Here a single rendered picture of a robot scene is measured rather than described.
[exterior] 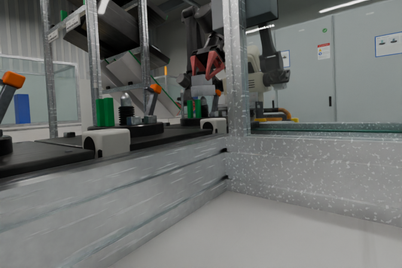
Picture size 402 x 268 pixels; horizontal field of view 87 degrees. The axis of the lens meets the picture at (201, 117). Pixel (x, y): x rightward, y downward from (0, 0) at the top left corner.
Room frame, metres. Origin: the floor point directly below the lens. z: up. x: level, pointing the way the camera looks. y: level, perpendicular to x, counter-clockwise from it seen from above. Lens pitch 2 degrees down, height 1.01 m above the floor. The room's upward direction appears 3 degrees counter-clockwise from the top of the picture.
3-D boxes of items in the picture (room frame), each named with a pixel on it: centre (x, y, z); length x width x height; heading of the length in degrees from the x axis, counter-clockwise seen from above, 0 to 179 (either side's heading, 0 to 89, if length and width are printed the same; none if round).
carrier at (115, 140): (0.42, 0.15, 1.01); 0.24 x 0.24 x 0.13; 53
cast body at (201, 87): (0.62, 0.00, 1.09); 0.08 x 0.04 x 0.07; 142
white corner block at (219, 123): (0.48, -0.03, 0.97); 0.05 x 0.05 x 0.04; 53
